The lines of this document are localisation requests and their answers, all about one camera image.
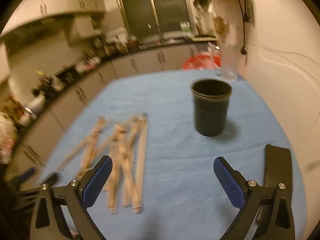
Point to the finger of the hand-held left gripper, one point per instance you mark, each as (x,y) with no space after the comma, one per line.
(50,178)
(28,173)

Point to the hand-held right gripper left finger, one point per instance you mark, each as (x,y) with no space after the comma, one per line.
(97,180)

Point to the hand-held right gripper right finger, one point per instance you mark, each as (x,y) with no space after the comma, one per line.
(228,180)

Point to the pile of wooden chopsticks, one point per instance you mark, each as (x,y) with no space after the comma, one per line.
(142,155)

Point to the black plastic cup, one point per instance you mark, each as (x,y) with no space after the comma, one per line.
(211,112)

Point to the crumpled plastic bag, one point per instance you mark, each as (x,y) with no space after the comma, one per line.
(7,135)

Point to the blue table cloth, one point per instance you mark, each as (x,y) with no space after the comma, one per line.
(175,130)

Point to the clear plastic pitcher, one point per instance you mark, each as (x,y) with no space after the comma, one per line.
(228,65)

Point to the red plastic basket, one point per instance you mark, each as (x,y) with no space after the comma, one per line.
(195,62)

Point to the beige lower cabinets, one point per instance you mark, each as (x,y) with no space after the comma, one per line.
(147,60)

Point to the beige cabinets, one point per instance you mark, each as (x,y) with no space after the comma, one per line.
(62,0)
(147,60)

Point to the black kitchen countertop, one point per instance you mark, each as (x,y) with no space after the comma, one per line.
(162,44)

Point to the range hood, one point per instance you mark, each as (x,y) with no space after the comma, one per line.
(42,23)

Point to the bag with brown contents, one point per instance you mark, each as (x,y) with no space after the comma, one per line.
(221,25)

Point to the green detergent bottle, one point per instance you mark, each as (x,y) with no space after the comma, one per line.
(185,27)

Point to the white hanging plastic bag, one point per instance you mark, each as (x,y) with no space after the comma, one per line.
(225,5)

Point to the kitchen window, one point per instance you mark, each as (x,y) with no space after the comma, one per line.
(140,10)

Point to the beige upper cabinets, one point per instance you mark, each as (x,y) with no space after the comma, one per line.
(62,0)

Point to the wall socket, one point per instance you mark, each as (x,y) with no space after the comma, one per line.
(249,13)

